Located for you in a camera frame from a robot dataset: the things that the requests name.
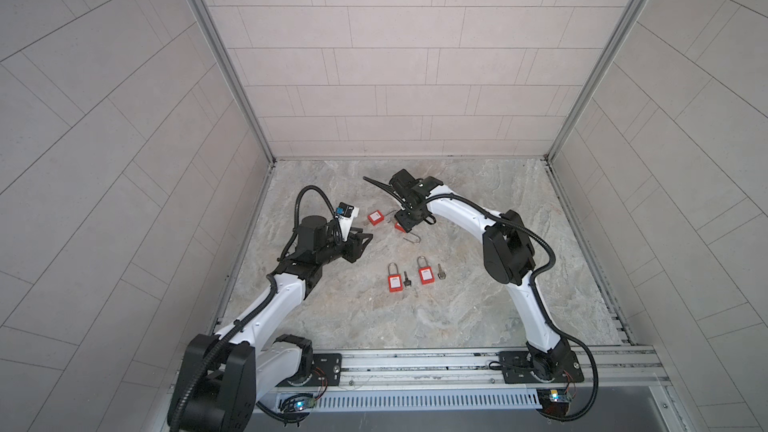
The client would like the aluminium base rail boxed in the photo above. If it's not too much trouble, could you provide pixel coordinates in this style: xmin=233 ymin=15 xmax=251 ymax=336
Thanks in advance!
xmin=263 ymin=344 xmax=670 ymax=397

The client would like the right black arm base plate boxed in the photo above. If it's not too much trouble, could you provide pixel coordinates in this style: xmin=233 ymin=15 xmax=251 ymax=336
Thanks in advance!
xmin=498 ymin=350 xmax=585 ymax=384

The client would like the left green circuit board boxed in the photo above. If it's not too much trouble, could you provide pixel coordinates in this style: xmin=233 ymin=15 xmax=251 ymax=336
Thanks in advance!
xmin=279 ymin=394 xmax=317 ymax=416

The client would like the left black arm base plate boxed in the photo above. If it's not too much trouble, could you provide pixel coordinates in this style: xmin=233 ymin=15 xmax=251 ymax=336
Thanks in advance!
xmin=279 ymin=353 xmax=343 ymax=387

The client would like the white slotted cable duct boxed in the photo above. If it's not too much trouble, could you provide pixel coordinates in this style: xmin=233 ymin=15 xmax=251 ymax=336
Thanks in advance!
xmin=296 ymin=389 xmax=542 ymax=413

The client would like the green circuit board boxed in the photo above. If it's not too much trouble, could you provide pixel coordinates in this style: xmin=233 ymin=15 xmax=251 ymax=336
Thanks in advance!
xmin=279 ymin=394 xmax=317 ymax=416
xmin=536 ymin=389 xmax=573 ymax=420

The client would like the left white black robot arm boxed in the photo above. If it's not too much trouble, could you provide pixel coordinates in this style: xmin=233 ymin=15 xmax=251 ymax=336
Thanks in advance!
xmin=167 ymin=202 xmax=373 ymax=431

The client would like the red padlock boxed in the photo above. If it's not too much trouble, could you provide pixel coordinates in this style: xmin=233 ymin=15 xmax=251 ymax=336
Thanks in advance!
xmin=394 ymin=222 xmax=422 ymax=244
xmin=417 ymin=256 xmax=435 ymax=285
xmin=387 ymin=262 xmax=404 ymax=293
xmin=367 ymin=210 xmax=386 ymax=226

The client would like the right green circuit board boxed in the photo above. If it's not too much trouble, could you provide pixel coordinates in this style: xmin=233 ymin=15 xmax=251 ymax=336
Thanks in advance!
xmin=536 ymin=389 xmax=573 ymax=420

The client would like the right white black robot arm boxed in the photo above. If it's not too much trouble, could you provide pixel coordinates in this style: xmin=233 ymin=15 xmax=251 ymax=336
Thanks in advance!
xmin=363 ymin=169 xmax=599 ymax=423

